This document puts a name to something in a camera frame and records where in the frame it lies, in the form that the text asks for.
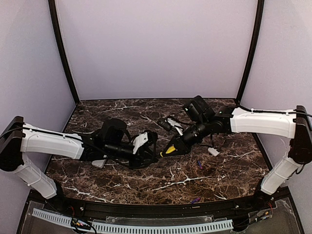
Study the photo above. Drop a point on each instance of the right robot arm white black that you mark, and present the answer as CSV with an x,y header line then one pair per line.
x,y
292,124

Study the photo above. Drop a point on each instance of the right black frame post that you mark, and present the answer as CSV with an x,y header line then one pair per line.
x,y
252,49

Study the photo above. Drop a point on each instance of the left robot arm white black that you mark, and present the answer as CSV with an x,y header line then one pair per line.
x,y
111,142

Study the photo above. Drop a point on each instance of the white remote control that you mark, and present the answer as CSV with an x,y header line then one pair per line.
x,y
99,163

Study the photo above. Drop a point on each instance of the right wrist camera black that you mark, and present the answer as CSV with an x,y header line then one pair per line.
x,y
169,124

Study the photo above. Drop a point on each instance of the yellow handled screwdriver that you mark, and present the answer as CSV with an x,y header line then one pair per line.
x,y
169,150

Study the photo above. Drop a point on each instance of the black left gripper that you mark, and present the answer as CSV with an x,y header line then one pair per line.
x,y
137,153

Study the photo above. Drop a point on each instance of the left black frame post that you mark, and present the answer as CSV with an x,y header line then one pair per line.
x,y
61,50

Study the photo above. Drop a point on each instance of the black table front rail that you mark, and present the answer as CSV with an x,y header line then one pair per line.
x,y
228,208

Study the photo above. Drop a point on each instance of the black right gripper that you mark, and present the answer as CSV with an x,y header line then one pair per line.
x,y
182,141

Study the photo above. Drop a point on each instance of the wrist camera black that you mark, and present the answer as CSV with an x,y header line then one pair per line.
x,y
143,139
169,124

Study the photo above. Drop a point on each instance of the black frame post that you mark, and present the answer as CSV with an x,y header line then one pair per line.
x,y
252,49
61,50

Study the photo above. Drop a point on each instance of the white slotted cable duct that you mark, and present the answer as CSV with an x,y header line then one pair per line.
x,y
123,226

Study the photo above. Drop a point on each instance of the white battery cover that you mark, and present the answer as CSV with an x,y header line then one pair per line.
x,y
213,151

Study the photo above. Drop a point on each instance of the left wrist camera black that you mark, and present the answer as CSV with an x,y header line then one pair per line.
x,y
143,139

